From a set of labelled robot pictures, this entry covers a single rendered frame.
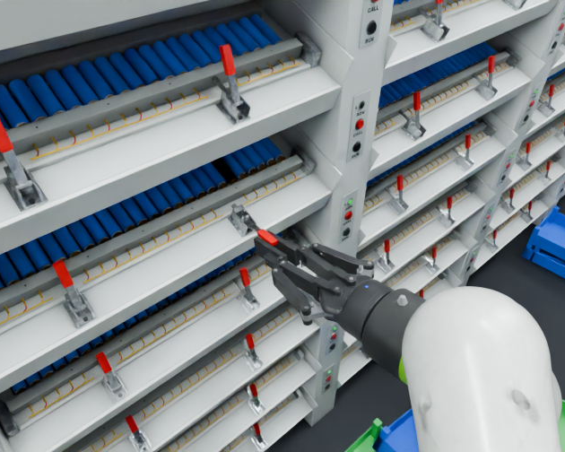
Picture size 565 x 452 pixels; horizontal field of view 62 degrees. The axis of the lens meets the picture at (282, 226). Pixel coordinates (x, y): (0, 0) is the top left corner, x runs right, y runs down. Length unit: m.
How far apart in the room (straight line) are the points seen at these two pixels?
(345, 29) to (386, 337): 0.42
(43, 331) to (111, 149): 0.25
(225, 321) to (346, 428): 0.78
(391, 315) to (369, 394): 1.10
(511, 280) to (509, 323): 1.72
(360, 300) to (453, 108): 0.66
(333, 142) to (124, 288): 0.39
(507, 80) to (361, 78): 0.61
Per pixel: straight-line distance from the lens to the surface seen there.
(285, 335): 1.09
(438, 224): 1.41
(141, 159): 0.58
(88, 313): 0.68
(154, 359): 0.85
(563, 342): 1.97
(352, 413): 1.59
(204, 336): 0.86
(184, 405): 1.02
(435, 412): 0.37
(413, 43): 0.89
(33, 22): 0.48
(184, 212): 0.73
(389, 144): 0.96
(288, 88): 0.70
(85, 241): 0.71
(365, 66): 0.76
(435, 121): 1.07
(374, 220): 1.08
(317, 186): 0.83
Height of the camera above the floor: 1.41
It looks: 42 degrees down
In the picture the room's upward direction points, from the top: straight up
